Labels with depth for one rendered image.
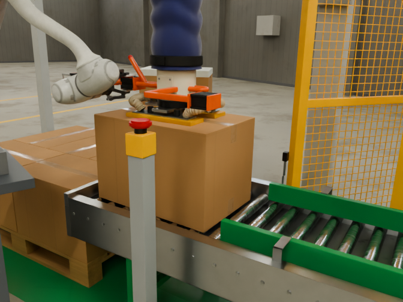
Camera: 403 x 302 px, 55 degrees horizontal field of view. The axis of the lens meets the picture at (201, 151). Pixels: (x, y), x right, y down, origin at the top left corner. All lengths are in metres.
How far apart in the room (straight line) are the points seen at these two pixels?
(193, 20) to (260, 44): 10.62
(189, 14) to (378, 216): 1.11
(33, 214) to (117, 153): 0.82
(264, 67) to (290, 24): 1.50
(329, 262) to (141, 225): 0.61
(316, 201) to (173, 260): 0.68
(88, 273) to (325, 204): 1.25
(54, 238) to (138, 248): 1.04
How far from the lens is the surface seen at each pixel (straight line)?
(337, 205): 1.75
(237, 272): 1.35
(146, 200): 1.23
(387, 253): 1.69
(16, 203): 2.48
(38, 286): 2.32
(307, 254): 1.34
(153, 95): 1.43
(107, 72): 1.45
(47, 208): 2.25
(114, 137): 1.71
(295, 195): 1.79
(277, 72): 11.73
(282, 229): 1.63
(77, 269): 2.24
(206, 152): 1.41
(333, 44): 2.38
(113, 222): 1.64
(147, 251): 1.31
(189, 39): 1.59
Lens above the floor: 1.28
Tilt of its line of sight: 16 degrees down
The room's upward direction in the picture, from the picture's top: 1 degrees clockwise
